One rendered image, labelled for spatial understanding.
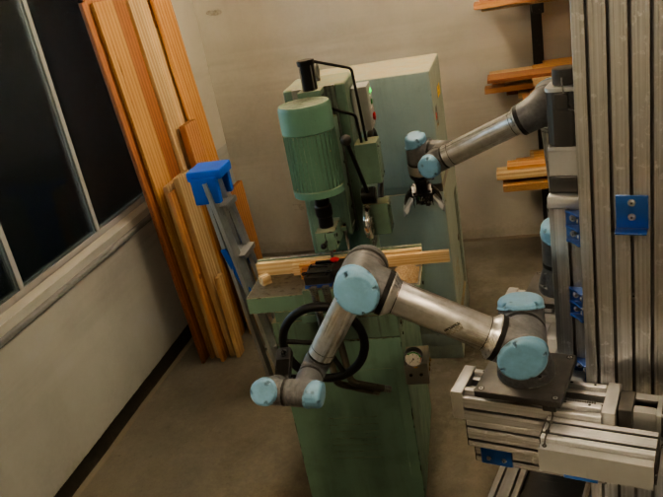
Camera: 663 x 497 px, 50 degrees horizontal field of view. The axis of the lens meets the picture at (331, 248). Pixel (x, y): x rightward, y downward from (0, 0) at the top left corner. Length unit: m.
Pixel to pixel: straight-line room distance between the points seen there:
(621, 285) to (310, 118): 1.04
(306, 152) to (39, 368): 1.49
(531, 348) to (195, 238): 2.34
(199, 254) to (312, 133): 1.62
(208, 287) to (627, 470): 2.51
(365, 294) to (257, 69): 3.26
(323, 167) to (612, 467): 1.21
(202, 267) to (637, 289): 2.40
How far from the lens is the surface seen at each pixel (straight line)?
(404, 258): 2.47
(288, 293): 2.44
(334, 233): 2.42
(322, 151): 2.31
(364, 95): 2.59
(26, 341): 3.10
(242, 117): 4.91
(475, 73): 4.56
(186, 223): 3.71
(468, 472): 2.95
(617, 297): 1.98
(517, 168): 4.25
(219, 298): 3.82
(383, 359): 2.49
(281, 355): 2.16
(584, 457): 1.88
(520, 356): 1.74
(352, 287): 1.69
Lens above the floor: 1.93
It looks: 22 degrees down
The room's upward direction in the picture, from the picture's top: 11 degrees counter-clockwise
